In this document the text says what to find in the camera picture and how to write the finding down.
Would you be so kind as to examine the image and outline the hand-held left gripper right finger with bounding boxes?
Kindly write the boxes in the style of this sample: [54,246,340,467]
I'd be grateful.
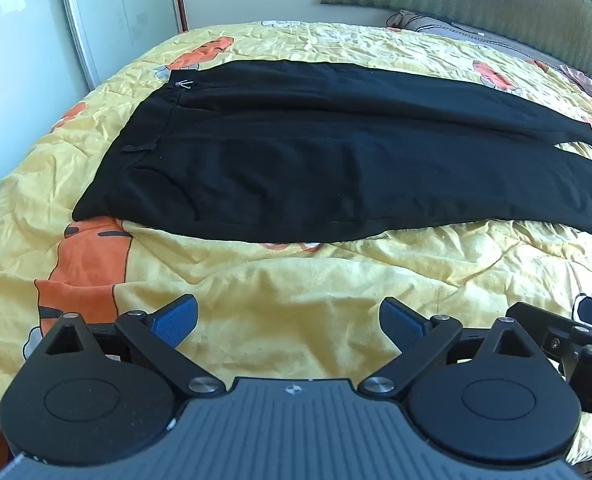
[357,296,540,401]

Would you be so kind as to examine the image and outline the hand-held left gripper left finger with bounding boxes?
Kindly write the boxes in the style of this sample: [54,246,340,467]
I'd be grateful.
[41,294,227,402]

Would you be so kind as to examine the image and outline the black pants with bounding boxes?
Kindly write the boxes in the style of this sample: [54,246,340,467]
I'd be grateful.
[71,59,592,243]

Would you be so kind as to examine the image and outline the yellow carrot print blanket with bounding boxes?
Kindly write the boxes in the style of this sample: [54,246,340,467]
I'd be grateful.
[0,20,592,467]

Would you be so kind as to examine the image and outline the pink cloth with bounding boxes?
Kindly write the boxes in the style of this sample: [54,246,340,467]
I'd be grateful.
[558,62,592,105]

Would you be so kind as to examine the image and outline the grey patterned pillow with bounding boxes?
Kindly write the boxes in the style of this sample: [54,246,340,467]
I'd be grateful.
[385,8,569,68]

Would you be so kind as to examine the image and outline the white wardrobe door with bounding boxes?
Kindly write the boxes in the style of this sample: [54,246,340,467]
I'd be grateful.
[0,0,184,161]

